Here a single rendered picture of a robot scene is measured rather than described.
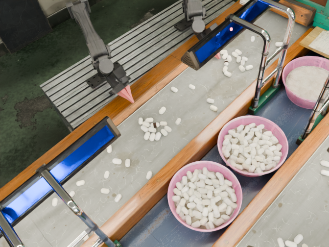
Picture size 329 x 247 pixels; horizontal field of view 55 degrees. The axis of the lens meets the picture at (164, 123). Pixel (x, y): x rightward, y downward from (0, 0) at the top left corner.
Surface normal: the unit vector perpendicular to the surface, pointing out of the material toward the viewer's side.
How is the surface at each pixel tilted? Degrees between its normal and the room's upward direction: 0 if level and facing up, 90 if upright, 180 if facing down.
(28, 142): 0
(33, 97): 0
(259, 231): 0
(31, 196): 58
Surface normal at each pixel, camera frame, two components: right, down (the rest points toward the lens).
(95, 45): 0.09, -0.16
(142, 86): -0.11, -0.56
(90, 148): 0.53, 0.15
